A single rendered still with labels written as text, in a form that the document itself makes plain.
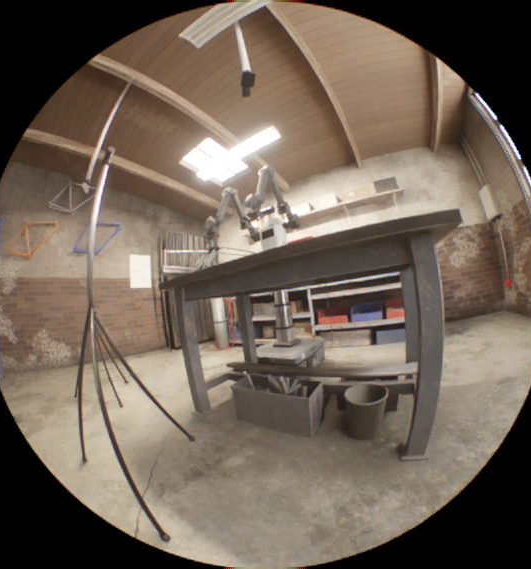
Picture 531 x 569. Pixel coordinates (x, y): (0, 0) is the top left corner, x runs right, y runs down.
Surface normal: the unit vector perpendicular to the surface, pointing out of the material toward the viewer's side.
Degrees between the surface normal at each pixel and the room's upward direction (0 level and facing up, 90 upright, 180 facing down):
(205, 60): 174
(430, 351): 90
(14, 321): 90
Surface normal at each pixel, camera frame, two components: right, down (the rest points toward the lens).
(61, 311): 0.83, -0.14
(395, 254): -0.55, 0.00
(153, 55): 0.07, 0.98
